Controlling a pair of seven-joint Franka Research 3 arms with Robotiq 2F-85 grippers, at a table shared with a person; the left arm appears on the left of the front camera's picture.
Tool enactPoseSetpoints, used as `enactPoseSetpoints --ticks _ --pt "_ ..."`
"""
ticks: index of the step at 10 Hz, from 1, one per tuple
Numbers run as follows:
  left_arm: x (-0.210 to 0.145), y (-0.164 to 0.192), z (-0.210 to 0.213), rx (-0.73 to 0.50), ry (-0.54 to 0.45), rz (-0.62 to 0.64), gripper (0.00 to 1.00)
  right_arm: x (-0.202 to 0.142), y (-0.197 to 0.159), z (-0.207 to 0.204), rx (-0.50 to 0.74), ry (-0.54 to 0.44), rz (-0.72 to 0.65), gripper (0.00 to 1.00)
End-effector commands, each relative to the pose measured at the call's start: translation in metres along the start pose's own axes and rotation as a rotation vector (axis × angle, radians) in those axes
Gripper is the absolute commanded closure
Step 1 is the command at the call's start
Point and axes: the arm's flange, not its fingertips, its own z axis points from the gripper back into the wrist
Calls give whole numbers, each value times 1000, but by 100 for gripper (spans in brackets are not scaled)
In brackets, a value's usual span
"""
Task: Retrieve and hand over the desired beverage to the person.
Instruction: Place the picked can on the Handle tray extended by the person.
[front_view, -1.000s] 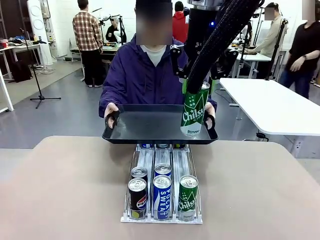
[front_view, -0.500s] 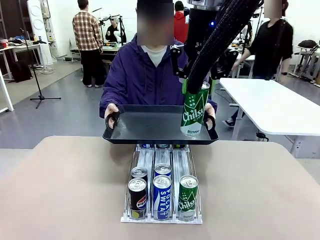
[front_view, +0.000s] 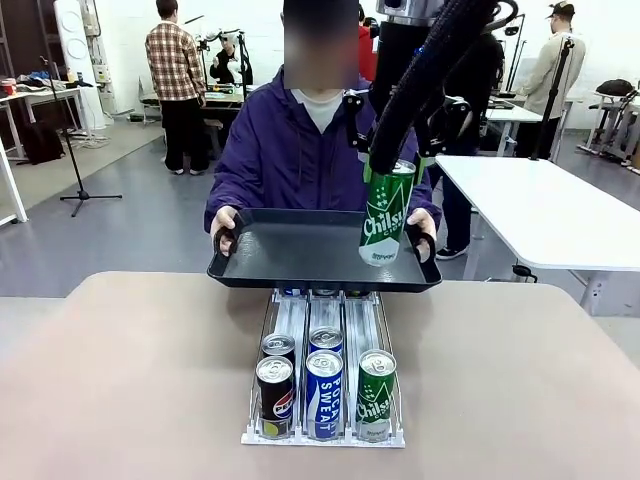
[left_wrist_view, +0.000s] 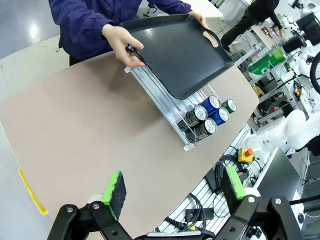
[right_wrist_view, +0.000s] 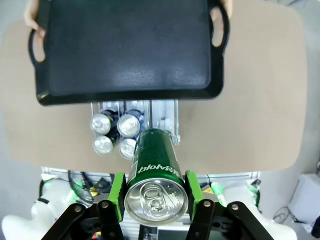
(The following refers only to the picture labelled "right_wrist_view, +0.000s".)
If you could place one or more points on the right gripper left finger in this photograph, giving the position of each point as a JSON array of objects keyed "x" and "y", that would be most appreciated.
[{"x": 117, "y": 192}]

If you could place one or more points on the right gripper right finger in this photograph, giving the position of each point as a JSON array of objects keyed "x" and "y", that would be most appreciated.
[{"x": 195, "y": 192}]

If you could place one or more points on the black Pepsi can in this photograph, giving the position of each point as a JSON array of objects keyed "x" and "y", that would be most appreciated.
[
  {"x": 103, "y": 145},
  {"x": 100, "y": 124}
]

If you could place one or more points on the green Chilsung can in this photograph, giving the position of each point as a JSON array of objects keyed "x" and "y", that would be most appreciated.
[{"x": 155, "y": 155}]

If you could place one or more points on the black plastic serving tray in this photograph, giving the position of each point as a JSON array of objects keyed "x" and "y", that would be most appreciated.
[{"x": 125, "y": 50}]

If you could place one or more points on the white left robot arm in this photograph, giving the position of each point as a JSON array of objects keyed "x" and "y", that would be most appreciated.
[{"x": 22, "y": 225}]

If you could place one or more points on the person's left hand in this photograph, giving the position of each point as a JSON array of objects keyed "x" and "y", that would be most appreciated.
[{"x": 227, "y": 7}]

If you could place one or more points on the blue Pocari Sweat can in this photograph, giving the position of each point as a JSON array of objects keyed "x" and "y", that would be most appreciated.
[
  {"x": 126, "y": 148},
  {"x": 128, "y": 125}
]

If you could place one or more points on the white equipment box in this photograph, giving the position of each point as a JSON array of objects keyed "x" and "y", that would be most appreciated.
[{"x": 308, "y": 197}]

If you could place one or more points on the aluminium robot mount rail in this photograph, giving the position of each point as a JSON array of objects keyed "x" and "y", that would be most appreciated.
[{"x": 225, "y": 175}]

